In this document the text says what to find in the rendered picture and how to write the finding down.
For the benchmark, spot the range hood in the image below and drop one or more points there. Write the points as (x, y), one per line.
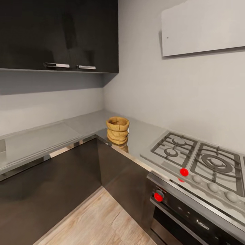
(203, 25)

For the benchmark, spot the oven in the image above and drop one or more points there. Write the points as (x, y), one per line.
(173, 218)

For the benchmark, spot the burner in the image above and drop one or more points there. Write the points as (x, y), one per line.
(218, 171)

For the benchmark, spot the popcorn bag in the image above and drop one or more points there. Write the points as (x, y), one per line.
(118, 129)

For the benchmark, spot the drop in sink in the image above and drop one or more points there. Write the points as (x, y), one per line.
(19, 147)

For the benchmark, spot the cabinet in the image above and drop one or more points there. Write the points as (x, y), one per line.
(78, 36)

